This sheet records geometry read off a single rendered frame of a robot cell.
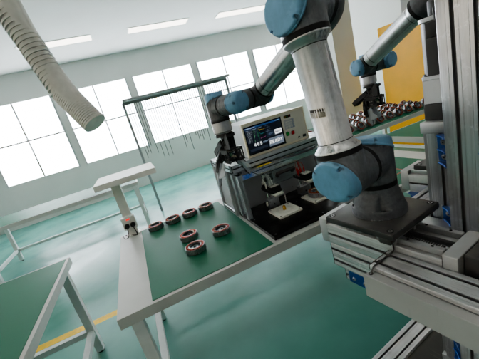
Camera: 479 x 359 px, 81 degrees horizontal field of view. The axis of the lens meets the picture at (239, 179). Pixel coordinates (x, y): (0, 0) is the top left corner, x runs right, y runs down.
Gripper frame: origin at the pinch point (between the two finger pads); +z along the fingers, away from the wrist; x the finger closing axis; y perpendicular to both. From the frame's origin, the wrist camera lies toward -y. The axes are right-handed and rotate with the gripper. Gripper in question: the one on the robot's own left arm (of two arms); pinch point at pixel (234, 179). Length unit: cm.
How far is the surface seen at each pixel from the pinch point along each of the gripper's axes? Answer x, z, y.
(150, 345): -54, 61, -19
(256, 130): 42, -11, -41
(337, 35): 383, -91, -257
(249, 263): -1.2, 43.2, -7.7
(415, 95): 408, 33, -154
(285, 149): 56, 5, -36
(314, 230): 37, 42, -2
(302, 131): 72, -2, -36
